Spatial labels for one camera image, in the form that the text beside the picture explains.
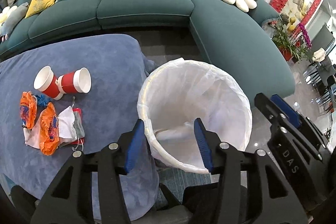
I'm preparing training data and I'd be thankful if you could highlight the white flower cushion left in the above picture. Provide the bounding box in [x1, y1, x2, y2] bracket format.
[0, 5, 17, 24]

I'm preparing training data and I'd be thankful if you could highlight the white lined trash bin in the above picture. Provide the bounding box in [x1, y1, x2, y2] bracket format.
[137, 58, 252, 174]

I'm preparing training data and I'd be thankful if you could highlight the red paper cup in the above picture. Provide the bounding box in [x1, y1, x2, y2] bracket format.
[57, 68, 92, 94]
[34, 66, 63, 101]

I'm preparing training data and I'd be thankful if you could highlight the blue wrapper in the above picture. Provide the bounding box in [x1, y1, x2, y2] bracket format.
[35, 94, 51, 108]

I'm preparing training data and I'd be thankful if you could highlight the orange plastic bag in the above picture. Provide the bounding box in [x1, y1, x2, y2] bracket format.
[19, 91, 37, 130]
[39, 102, 60, 156]

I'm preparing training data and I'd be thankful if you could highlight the potted flower plant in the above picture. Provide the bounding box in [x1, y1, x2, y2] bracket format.
[272, 13, 312, 63]

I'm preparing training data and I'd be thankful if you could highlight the teal sectional sofa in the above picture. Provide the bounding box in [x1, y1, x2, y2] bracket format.
[1, 0, 295, 101]

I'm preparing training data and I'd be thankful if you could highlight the grey face mask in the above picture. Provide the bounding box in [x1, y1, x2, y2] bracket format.
[73, 111, 85, 139]

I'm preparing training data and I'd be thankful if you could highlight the grey seal plush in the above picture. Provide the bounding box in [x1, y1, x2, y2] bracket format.
[1, 2, 29, 42]

